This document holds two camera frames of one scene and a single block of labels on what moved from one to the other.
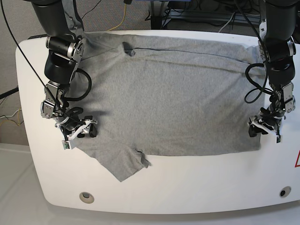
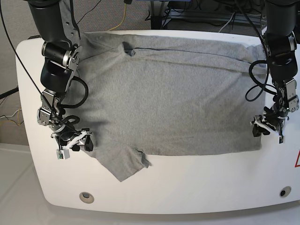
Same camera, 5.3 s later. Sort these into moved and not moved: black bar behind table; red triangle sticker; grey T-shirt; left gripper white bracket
Moved: left gripper white bracket
Not moved: red triangle sticker; grey T-shirt; black bar behind table
